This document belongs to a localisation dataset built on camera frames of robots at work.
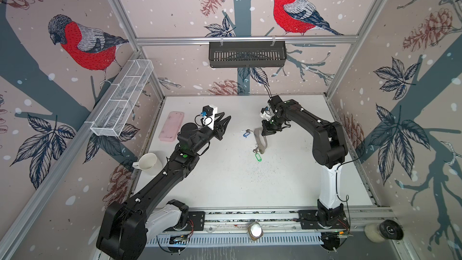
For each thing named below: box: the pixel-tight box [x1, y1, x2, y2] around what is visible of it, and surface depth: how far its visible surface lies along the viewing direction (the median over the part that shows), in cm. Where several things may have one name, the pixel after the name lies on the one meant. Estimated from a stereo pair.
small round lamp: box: [247, 221, 264, 241], surface depth 64 cm
